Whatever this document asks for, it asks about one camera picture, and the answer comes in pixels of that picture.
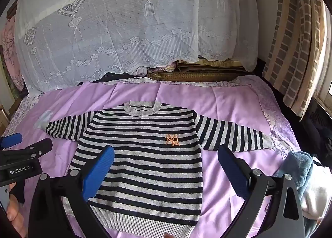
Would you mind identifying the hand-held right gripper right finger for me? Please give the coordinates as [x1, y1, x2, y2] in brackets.
[217, 144, 305, 238]

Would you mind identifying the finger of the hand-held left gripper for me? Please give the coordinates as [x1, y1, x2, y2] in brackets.
[0, 132, 23, 149]
[16, 138, 54, 157]

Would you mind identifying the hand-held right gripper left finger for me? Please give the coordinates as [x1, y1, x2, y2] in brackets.
[28, 145, 115, 238]

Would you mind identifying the black and grey striped sweater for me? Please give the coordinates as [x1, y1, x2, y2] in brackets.
[45, 100, 273, 234]

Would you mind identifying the person's left hand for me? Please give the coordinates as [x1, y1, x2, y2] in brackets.
[6, 183, 28, 238]

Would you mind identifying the blue towel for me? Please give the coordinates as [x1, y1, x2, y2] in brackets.
[274, 151, 316, 234]

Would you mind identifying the lilac bed sheet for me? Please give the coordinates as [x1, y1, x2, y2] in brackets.
[0, 76, 303, 238]

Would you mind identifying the dark striped garment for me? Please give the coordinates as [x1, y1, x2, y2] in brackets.
[311, 154, 326, 170]

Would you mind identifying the white cloth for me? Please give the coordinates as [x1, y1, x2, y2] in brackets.
[301, 179, 330, 220]

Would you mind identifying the pink floral cloth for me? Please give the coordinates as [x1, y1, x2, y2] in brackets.
[0, 15, 25, 92]

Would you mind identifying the black cloth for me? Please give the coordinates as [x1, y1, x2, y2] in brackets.
[92, 71, 147, 83]

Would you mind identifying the brown woven mat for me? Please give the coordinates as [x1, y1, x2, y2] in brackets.
[146, 58, 249, 83]

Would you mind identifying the pale lilac folded cloth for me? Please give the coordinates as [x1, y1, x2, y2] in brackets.
[134, 65, 149, 77]

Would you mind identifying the pink folded cloth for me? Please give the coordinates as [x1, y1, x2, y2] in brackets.
[148, 62, 178, 75]

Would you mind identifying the white lace cover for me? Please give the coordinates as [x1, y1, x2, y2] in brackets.
[14, 0, 260, 93]

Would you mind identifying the beige checked curtain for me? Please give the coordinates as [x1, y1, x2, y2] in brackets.
[262, 0, 327, 119]

